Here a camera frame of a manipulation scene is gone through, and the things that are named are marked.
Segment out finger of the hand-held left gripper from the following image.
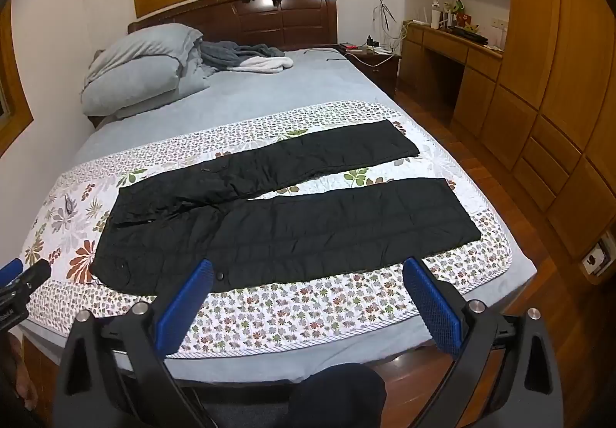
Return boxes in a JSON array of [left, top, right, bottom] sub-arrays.
[[4, 259, 52, 303], [0, 259, 24, 285]]

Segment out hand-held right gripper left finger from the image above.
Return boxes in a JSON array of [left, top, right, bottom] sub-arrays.
[[50, 259, 215, 428]]

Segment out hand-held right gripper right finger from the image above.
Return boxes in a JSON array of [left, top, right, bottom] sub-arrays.
[[402, 257, 561, 428]]

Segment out black pants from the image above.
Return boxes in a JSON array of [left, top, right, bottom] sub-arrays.
[[89, 119, 482, 294]]

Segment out floral quilt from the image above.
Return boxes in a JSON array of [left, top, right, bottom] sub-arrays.
[[22, 100, 513, 359]]

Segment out person's dark trouser leg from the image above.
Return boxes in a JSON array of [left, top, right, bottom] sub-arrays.
[[289, 363, 388, 428]]

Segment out flat grey pillow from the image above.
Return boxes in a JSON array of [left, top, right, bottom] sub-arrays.
[[79, 67, 181, 117]]

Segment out bed with grey sheet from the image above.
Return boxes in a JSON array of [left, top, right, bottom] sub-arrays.
[[22, 48, 537, 385]]

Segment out dark wooden nightstand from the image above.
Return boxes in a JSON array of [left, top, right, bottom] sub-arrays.
[[337, 42, 402, 99]]

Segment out white fleece cloth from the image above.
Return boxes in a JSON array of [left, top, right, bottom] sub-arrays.
[[226, 55, 294, 73]]

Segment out dark grey blanket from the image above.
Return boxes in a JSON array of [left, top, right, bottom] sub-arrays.
[[199, 40, 285, 73]]

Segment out large grey pillow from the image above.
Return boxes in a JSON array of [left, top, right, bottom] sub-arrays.
[[85, 23, 205, 89]]

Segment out wooden wardrobe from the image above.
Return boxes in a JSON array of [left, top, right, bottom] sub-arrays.
[[452, 0, 616, 284]]

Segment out wooden desk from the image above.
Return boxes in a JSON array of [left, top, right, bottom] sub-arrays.
[[399, 19, 506, 130]]

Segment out black keyboard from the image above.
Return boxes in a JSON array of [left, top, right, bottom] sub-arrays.
[[450, 26, 489, 46]]

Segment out dark wooden headboard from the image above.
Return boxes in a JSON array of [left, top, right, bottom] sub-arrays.
[[127, 0, 340, 54]]

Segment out white wall socket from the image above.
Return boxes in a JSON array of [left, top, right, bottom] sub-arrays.
[[580, 236, 616, 277]]

